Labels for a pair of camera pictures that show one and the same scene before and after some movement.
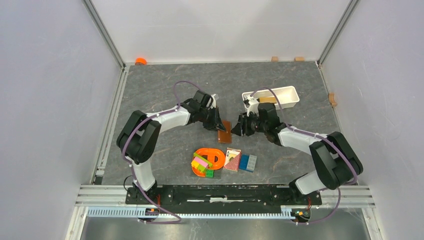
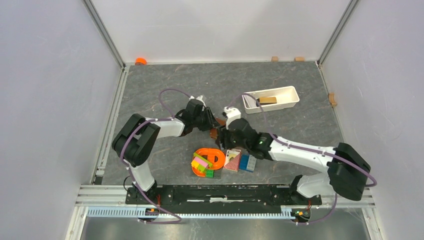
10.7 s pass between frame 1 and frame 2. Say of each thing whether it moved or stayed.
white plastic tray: stayed
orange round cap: stayed
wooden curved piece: stayed
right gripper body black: moved
